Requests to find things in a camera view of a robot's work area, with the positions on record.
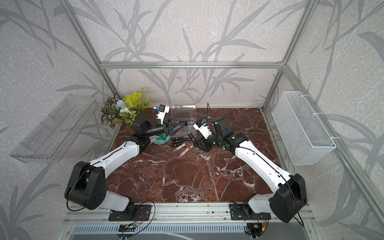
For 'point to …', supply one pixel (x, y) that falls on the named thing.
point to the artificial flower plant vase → (116, 111)
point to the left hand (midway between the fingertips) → (183, 126)
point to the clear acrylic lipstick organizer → (187, 113)
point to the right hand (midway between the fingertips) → (195, 141)
